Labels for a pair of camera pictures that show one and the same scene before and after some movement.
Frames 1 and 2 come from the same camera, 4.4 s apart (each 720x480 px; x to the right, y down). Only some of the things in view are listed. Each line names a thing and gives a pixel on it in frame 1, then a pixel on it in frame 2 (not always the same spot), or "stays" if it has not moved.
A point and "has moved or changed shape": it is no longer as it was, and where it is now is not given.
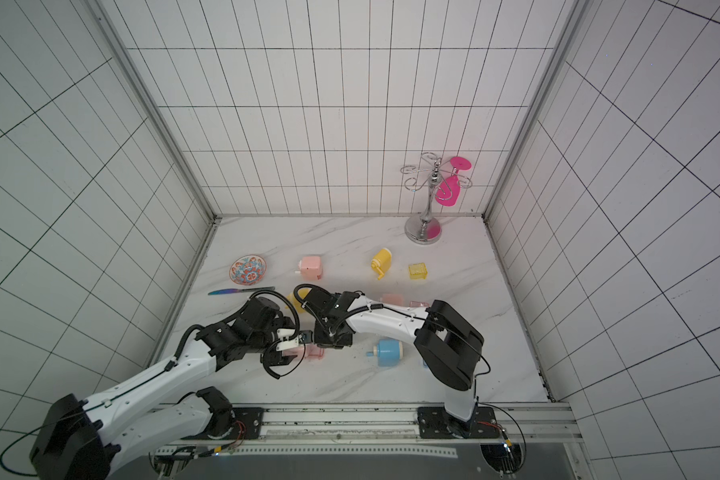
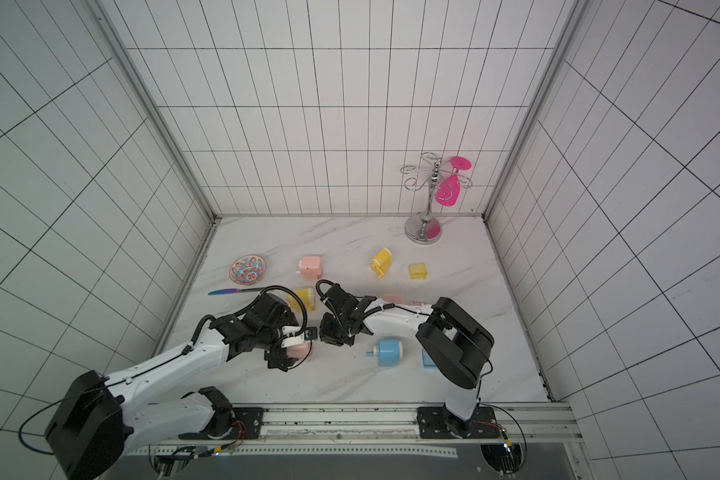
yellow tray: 418,271 stays
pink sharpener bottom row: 311,351 has moved or changed shape
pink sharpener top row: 310,267 stays
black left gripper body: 269,356 stays
